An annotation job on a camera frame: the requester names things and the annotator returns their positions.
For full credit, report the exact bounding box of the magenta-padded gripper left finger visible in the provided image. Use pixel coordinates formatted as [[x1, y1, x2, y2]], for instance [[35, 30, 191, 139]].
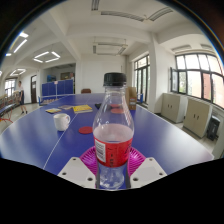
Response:
[[57, 146, 100, 190]]

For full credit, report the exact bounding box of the large black-framed window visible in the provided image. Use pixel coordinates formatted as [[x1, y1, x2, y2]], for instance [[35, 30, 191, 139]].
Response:
[[170, 53, 224, 109]]

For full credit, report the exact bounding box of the low blue court barrier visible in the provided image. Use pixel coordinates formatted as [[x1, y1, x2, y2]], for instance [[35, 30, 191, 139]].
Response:
[[37, 94, 76, 106]]

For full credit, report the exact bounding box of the dark door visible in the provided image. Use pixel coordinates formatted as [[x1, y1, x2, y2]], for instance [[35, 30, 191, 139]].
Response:
[[30, 74, 38, 104]]

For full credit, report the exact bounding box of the grey thin book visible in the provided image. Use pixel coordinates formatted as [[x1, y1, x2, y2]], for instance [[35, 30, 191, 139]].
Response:
[[58, 104, 74, 111]]

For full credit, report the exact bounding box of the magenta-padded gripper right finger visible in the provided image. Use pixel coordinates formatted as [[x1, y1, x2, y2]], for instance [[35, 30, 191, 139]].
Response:
[[125, 146, 168, 190]]

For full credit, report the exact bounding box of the tall black-framed window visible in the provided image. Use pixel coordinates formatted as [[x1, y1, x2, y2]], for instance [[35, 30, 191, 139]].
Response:
[[133, 54, 151, 104]]

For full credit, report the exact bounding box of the beige two-door cabinet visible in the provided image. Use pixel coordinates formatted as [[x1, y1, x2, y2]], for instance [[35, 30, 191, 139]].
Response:
[[182, 98, 213, 139], [161, 92, 188, 124]]

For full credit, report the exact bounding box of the flat round red coaster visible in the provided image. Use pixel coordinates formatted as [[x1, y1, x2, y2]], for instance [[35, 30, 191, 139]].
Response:
[[78, 125, 94, 135]]

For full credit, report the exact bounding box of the group of ceiling lights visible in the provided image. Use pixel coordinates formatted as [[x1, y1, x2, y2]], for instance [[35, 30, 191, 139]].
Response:
[[0, 31, 62, 78]]

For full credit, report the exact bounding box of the white mug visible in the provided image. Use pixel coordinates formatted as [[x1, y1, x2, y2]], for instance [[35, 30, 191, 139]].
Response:
[[53, 113, 72, 132]]

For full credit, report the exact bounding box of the small colourful book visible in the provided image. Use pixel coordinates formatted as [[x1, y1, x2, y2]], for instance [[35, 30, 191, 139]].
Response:
[[45, 107, 63, 114]]

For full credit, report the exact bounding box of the ceiling air conditioner unit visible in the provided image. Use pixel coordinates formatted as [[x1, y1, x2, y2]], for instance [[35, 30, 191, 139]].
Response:
[[92, 41, 128, 56]]

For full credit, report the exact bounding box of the blue partition screen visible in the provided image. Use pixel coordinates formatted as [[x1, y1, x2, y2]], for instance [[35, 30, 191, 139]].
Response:
[[41, 78, 75, 98]]

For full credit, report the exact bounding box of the clear red-labelled drink bottle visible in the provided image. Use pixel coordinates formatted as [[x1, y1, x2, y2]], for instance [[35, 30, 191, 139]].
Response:
[[92, 72, 135, 191]]

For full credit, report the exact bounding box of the blue table tennis table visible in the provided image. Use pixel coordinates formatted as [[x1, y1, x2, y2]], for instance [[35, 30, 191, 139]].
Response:
[[0, 101, 21, 118]]

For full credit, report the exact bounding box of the black bin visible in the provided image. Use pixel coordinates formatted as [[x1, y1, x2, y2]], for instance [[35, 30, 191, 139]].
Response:
[[206, 114, 222, 142]]

